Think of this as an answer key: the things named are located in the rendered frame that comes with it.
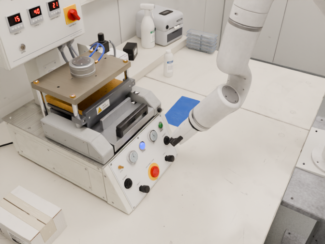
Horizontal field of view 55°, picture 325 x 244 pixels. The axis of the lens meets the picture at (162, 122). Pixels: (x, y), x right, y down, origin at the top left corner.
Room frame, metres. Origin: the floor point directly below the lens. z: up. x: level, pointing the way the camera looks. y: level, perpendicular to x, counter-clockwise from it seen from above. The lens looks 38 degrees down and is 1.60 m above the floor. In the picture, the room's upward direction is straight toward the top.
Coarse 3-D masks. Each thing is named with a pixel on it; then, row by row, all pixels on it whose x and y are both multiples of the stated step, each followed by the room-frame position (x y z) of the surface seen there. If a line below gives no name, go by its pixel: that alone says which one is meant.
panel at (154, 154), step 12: (156, 120) 0.88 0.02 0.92; (144, 132) 0.81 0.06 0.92; (168, 132) 0.89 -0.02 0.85; (132, 144) 0.75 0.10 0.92; (156, 144) 0.82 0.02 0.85; (168, 144) 0.86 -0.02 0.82; (120, 156) 0.70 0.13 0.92; (144, 156) 0.76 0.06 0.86; (156, 156) 0.79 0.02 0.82; (120, 168) 0.67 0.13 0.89; (132, 168) 0.70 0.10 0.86; (144, 168) 0.73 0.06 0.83; (120, 180) 0.65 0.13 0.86; (132, 180) 0.68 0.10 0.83; (144, 180) 0.71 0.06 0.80; (156, 180) 0.74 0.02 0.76; (132, 192) 0.65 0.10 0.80; (132, 204) 0.62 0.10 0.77
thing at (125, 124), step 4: (144, 104) 0.85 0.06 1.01; (136, 108) 0.82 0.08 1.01; (140, 108) 0.82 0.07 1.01; (144, 108) 0.83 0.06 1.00; (132, 112) 0.80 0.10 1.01; (136, 112) 0.80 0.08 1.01; (140, 112) 0.81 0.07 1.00; (144, 112) 0.84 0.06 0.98; (128, 116) 0.78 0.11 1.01; (132, 116) 0.78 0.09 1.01; (136, 116) 0.79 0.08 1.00; (124, 120) 0.76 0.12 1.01; (128, 120) 0.76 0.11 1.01; (132, 120) 0.77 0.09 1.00; (120, 124) 0.74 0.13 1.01; (124, 124) 0.74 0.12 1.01; (128, 124) 0.75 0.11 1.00; (116, 128) 0.73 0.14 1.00; (120, 128) 0.72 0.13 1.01; (124, 128) 0.74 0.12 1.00; (116, 132) 0.73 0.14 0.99; (120, 132) 0.72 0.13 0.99; (120, 136) 0.72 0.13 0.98
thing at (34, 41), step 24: (0, 0) 0.85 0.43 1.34; (24, 0) 0.91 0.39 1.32; (48, 0) 0.98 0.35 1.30; (72, 0) 1.06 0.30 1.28; (0, 24) 0.83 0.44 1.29; (24, 24) 0.89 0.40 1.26; (48, 24) 0.96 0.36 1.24; (72, 24) 1.04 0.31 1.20; (0, 48) 0.81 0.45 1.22; (24, 48) 0.86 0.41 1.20; (48, 48) 0.94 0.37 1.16; (48, 72) 0.95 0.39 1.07
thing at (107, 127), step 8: (120, 104) 0.85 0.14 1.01; (128, 104) 0.87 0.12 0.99; (136, 104) 0.90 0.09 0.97; (48, 112) 0.85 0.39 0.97; (112, 112) 0.80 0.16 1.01; (120, 112) 0.83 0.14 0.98; (128, 112) 0.85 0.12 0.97; (152, 112) 0.87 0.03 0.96; (104, 120) 0.77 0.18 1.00; (112, 120) 0.80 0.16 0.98; (120, 120) 0.81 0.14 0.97; (136, 120) 0.81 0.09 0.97; (144, 120) 0.83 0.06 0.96; (96, 128) 0.77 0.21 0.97; (104, 128) 0.76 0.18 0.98; (112, 128) 0.77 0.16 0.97; (128, 128) 0.77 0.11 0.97; (136, 128) 0.79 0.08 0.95; (104, 136) 0.73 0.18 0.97; (112, 136) 0.73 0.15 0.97; (128, 136) 0.75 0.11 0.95; (112, 144) 0.69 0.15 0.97; (120, 144) 0.72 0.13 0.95
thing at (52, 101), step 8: (112, 80) 0.94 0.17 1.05; (120, 80) 0.94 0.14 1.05; (104, 88) 0.89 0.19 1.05; (112, 88) 0.89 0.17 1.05; (48, 96) 0.84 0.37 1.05; (88, 96) 0.84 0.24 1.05; (96, 96) 0.84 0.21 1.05; (48, 104) 0.84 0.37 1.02; (56, 104) 0.82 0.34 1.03; (64, 104) 0.80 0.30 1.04; (80, 104) 0.79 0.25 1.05; (88, 104) 0.79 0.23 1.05; (64, 112) 0.80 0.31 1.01; (72, 112) 0.78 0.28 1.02; (80, 112) 0.76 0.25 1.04
